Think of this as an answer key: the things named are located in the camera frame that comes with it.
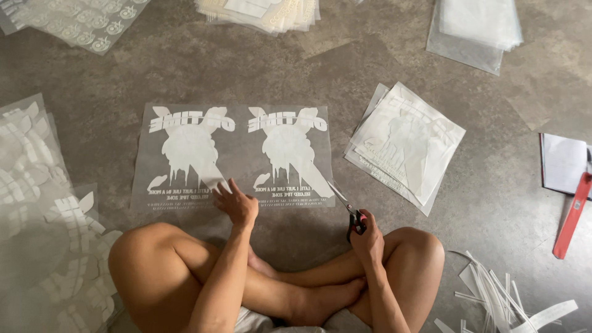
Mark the person's right hand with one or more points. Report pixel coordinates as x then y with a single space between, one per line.
368 239

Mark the person's left hand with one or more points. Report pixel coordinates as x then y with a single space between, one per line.
240 207

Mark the person's right fingers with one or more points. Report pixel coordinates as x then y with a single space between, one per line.
360 230

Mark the clear film sheet white prints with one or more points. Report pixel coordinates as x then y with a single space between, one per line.
236 157

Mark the stack of cut print sheets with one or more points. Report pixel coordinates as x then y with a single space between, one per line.
403 144

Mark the white shorts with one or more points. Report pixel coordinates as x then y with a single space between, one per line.
296 323

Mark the person's legs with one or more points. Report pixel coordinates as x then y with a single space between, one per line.
259 282

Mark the heap of white film trimmings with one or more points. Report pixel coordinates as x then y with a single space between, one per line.
497 300

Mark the red utility knife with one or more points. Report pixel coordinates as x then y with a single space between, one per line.
573 215

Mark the open white notebook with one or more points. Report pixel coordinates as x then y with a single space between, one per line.
563 163

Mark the pile of blank clear films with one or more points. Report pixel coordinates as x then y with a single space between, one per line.
473 32

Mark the pile of cream lettered transfers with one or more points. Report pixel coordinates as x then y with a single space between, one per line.
259 15

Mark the heap of uncut print films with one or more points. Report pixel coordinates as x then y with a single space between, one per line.
46 222

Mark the film sheet with round prints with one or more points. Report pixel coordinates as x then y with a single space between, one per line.
74 23

